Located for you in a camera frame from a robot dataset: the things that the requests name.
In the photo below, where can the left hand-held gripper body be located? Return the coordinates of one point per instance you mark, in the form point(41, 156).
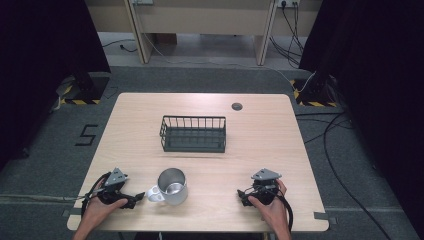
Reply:
point(111, 189)

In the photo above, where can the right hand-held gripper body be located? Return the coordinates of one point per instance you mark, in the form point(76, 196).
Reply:
point(264, 186)

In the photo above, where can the silver metal cup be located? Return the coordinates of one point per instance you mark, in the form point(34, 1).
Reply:
point(170, 190)

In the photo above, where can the person's left hand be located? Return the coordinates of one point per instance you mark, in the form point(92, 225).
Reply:
point(100, 208)

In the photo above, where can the person's right hand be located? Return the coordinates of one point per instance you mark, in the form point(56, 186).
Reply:
point(271, 208)

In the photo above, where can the grey tape strip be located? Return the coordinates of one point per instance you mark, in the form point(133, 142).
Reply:
point(325, 217)
point(71, 212)

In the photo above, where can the black stand base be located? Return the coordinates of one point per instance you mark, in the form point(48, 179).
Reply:
point(87, 89)
point(315, 91)

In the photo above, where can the black curtain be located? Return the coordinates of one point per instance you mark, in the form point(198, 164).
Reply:
point(40, 66)
point(376, 93)

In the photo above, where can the beige desk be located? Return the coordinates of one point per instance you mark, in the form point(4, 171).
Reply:
point(203, 20)

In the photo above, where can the wall power socket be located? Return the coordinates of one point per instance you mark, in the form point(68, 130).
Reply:
point(288, 3)

